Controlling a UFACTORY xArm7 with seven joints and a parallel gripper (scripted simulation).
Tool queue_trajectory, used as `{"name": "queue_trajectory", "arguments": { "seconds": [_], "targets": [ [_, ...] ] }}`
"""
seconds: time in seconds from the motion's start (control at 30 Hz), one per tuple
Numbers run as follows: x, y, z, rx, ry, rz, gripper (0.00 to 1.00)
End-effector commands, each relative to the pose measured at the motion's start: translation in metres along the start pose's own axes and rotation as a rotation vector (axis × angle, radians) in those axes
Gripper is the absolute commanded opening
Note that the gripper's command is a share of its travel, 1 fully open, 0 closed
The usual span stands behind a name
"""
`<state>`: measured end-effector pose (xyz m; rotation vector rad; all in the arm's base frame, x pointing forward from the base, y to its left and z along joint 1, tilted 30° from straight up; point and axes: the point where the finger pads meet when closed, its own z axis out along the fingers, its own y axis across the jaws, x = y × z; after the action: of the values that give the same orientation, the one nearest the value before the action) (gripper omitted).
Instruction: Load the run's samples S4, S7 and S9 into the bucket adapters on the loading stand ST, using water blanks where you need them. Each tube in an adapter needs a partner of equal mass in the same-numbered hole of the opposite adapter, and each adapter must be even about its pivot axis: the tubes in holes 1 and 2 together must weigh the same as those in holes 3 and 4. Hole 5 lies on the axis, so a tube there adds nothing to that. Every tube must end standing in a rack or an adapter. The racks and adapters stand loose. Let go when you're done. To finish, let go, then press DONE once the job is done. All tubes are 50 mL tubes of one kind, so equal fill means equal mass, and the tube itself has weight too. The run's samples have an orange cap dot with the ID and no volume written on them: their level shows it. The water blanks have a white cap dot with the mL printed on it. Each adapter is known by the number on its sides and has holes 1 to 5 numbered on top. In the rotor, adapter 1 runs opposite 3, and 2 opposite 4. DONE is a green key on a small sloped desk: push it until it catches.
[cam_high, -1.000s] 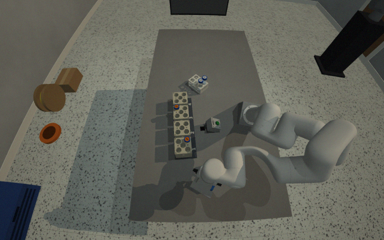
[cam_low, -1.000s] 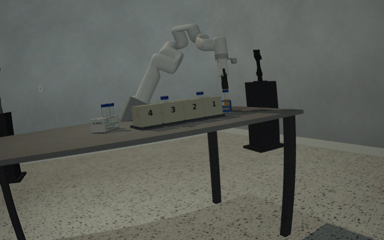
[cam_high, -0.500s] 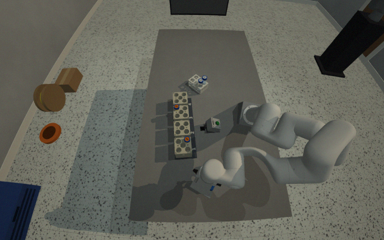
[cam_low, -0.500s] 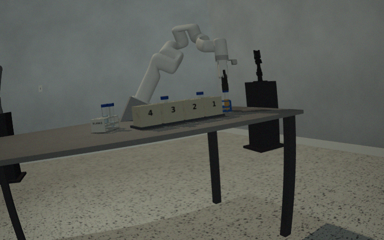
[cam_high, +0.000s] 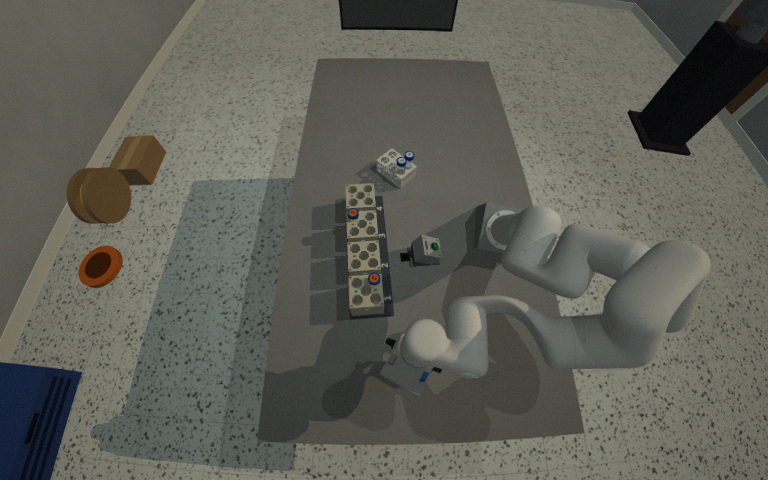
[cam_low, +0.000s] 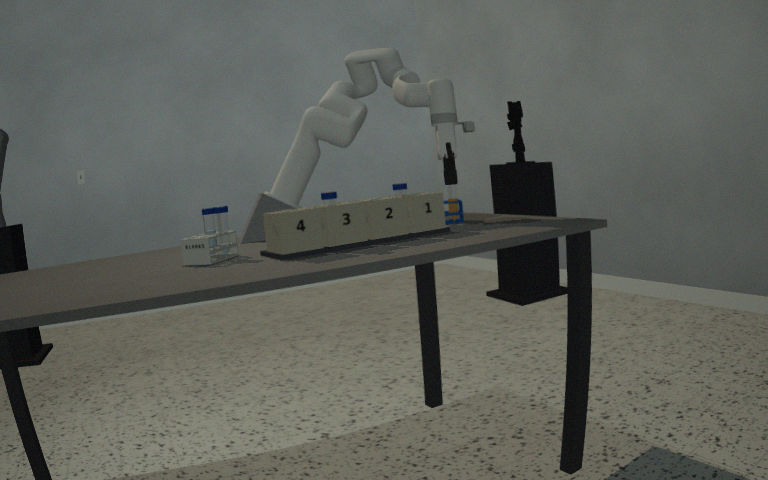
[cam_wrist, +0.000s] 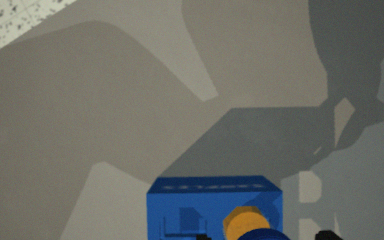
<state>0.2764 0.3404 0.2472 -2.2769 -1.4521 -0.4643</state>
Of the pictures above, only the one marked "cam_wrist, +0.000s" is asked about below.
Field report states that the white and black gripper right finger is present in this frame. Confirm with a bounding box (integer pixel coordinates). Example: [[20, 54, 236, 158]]
[[315, 230, 343, 240]]

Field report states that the blue tube rack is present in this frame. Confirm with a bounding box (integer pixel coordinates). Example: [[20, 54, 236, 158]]
[[146, 175, 283, 240]]

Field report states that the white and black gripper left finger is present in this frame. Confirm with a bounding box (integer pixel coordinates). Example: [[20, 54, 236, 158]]
[[196, 234, 212, 240]]

